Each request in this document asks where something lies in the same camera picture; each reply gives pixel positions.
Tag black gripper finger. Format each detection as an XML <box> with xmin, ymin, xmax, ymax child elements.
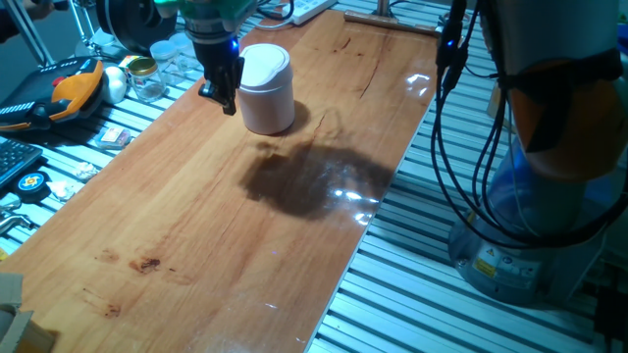
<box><xmin>222</xmin><ymin>79</ymin><xmax>242</xmax><ymax>117</ymax></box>
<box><xmin>197</xmin><ymin>80</ymin><xmax>228</xmax><ymax>107</ymax></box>

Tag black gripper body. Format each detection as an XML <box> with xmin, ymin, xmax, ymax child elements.
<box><xmin>190</xmin><ymin>38</ymin><xmax>245</xmax><ymax>89</ymax></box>

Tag dark red sleeved forearm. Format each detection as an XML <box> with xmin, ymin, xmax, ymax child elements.
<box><xmin>0</xmin><ymin>9</ymin><xmax>22</xmax><ymax>45</ymax></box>

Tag white round trash can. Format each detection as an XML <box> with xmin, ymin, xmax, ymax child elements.
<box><xmin>236</xmin><ymin>42</ymin><xmax>297</xmax><ymax>136</ymax></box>

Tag bare person hand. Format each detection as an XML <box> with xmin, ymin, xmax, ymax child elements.
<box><xmin>23</xmin><ymin>0</ymin><xmax>56</xmax><ymax>22</ymax></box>

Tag glass jar white lid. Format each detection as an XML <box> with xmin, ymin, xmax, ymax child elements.
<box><xmin>169</xmin><ymin>32</ymin><xmax>200</xmax><ymax>74</ymax></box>
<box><xmin>149</xmin><ymin>39</ymin><xmax>178</xmax><ymax>75</ymax></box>

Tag glass jar gold lid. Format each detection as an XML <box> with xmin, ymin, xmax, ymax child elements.
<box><xmin>127</xmin><ymin>57</ymin><xmax>167</xmax><ymax>103</ymax></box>

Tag white egg-shaped object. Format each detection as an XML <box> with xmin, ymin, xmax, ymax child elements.
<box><xmin>101</xmin><ymin>66</ymin><xmax>128</xmax><ymax>105</ymax></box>

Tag black filament spool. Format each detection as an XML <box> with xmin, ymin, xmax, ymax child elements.
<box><xmin>95</xmin><ymin>0</ymin><xmax>178</xmax><ymax>54</ymax></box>

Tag white power strip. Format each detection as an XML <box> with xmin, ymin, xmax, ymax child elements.
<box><xmin>282</xmin><ymin>0</ymin><xmax>338</xmax><ymax>25</ymax></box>

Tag small plastic packet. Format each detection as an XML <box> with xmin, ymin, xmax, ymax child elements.
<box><xmin>93</xmin><ymin>126</ymin><xmax>132</xmax><ymax>150</ymax></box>

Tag glossy wooden board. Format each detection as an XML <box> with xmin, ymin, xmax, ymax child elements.
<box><xmin>0</xmin><ymin>8</ymin><xmax>441</xmax><ymax>353</ymax></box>

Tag orange black teach pendant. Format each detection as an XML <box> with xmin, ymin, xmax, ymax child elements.
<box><xmin>0</xmin><ymin>56</ymin><xmax>106</xmax><ymax>132</ymax></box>

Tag crumpled white paper ball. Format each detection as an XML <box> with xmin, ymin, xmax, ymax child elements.
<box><xmin>73</xmin><ymin>161</ymin><xmax>100</xmax><ymax>182</ymax></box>
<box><xmin>48</xmin><ymin>179</ymin><xmax>80</xmax><ymax>202</ymax></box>

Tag black round tape measure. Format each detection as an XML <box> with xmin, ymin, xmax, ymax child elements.
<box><xmin>13</xmin><ymin>170</ymin><xmax>51</xmax><ymax>203</ymax></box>

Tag black keyboard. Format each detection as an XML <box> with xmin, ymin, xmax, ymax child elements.
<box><xmin>0</xmin><ymin>136</ymin><xmax>44</xmax><ymax>190</ymax></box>

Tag metal pipe valve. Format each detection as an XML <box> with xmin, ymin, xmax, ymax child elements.
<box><xmin>0</xmin><ymin>195</ymin><xmax>34</xmax><ymax>237</ymax></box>

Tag cardboard block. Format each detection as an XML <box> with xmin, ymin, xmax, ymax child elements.
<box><xmin>0</xmin><ymin>272</ymin><xmax>25</xmax><ymax>315</ymax></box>
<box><xmin>0</xmin><ymin>310</ymin><xmax>56</xmax><ymax>353</ymax></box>

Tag grey metal frame bar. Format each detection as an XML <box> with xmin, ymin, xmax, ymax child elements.
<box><xmin>3</xmin><ymin>0</ymin><xmax>56</xmax><ymax>68</ymax></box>

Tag black cable bundle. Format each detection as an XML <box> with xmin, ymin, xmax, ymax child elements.
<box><xmin>254</xmin><ymin>0</ymin><xmax>628</xmax><ymax>250</ymax></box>

